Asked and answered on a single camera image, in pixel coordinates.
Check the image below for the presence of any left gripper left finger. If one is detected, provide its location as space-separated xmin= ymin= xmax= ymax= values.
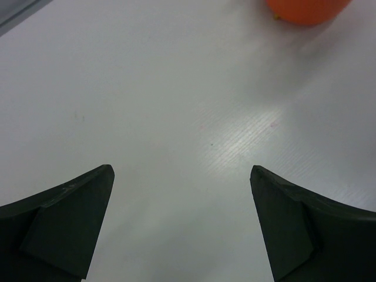
xmin=1 ymin=164 xmax=115 ymax=281

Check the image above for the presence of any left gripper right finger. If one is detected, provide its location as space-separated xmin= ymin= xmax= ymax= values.
xmin=250 ymin=166 xmax=375 ymax=281

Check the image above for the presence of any orange round organizer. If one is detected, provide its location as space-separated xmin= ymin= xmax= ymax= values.
xmin=266 ymin=0 xmax=351 ymax=26

